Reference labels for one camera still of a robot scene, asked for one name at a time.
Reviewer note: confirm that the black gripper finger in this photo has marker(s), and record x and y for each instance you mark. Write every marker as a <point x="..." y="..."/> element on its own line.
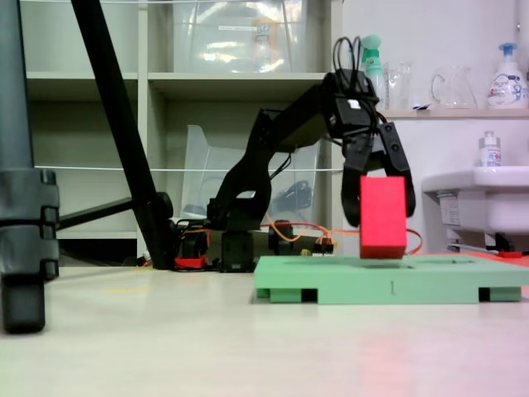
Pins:
<point x="351" y="182"/>
<point x="398" y="157"/>

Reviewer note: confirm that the red square block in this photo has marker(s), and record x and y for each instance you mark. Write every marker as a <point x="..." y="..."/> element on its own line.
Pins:
<point x="382" y="215"/>

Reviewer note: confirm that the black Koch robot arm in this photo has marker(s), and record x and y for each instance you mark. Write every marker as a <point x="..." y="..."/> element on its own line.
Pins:
<point x="256" y="165"/>

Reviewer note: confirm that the blue white packet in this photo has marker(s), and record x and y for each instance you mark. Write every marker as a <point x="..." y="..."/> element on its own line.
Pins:
<point x="420" y="107"/>

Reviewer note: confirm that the glass measuring beaker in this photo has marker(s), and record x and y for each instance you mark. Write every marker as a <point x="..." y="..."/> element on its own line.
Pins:
<point x="398" y="89"/>

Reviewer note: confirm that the green capped spray bottle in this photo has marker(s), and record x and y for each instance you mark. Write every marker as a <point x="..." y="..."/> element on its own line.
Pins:
<point x="374" y="62"/>

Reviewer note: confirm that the clear glass pitcher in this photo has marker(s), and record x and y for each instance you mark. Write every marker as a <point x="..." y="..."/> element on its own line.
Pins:
<point x="454" y="89"/>

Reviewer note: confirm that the small clear sanitizer bottle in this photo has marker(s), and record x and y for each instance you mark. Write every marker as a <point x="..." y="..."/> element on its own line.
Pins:
<point x="490" y="155"/>

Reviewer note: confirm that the white sink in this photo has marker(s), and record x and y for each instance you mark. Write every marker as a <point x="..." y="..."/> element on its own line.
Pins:
<point x="487" y="198"/>

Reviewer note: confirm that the green shape-sorter board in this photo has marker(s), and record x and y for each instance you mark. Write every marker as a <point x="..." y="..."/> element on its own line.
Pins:
<point x="372" y="285"/>

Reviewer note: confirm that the white foam soap bottle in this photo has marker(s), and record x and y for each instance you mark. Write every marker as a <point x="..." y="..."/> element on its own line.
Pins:
<point x="507" y="89"/>

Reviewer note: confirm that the clear open plastic bin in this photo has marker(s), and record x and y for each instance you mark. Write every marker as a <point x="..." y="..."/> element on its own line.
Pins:
<point x="206" y="173"/>

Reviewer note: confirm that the small red black clamp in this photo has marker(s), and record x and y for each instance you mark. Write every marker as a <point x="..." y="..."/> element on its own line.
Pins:
<point x="509" y="253"/>

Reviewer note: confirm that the orange labelled box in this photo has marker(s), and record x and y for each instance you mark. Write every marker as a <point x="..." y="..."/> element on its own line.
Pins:
<point x="264" y="41"/>

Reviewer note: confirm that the clear plastic storage bin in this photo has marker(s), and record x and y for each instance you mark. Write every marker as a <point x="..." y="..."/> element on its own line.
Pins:
<point x="231" y="45"/>

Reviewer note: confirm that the beige shelf unit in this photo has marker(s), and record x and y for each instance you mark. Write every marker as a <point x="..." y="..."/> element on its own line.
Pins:
<point x="142" y="103"/>

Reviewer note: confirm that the black tripod leg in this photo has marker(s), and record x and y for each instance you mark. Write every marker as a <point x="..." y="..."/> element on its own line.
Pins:
<point x="124" y="144"/>

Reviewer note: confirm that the small yellow tape marker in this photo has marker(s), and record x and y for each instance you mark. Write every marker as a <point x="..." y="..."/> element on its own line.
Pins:
<point x="124" y="289"/>

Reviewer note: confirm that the black tripod brace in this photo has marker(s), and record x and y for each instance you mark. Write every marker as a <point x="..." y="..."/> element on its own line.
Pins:
<point x="95" y="213"/>

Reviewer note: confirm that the grey notched tripod leg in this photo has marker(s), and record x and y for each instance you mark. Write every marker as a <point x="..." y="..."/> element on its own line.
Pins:
<point x="16" y="124"/>

